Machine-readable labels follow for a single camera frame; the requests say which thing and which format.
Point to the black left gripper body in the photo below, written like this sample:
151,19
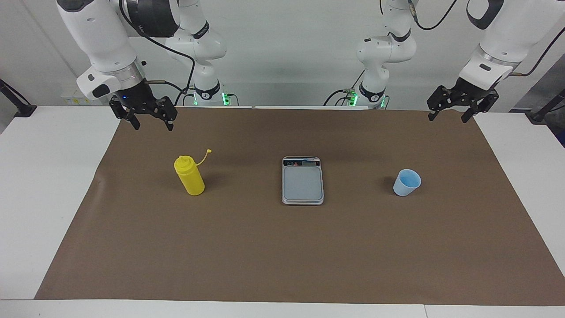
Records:
468,93

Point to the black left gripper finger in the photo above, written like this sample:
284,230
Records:
469,114
434,113

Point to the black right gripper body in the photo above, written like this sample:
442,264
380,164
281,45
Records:
141,99

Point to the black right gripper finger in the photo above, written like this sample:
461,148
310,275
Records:
169,122
133,120

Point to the yellow squeeze bottle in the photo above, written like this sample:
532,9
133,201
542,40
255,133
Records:
190,179

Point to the light blue plastic cup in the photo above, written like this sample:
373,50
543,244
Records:
404,186

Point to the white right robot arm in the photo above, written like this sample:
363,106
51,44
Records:
101,39

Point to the silver digital kitchen scale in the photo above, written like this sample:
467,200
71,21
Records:
303,183

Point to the black clamp stand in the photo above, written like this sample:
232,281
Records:
24,109
539,115

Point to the brown paper mat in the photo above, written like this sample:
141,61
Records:
282,251

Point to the white wall socket box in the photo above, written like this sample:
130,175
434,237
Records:
70,99

